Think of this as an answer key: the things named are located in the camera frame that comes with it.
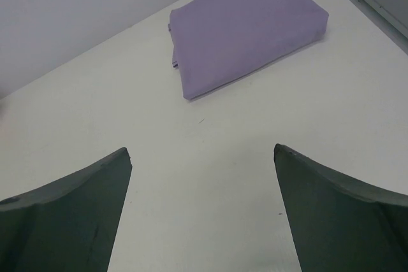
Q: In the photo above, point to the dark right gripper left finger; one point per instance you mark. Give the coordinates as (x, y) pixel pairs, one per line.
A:
(69, 224)

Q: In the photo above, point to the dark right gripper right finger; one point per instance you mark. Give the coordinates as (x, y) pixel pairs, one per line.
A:
(339, 223)

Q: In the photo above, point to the folded purple t shirt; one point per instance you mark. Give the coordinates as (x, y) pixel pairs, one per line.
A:
(216, 42)

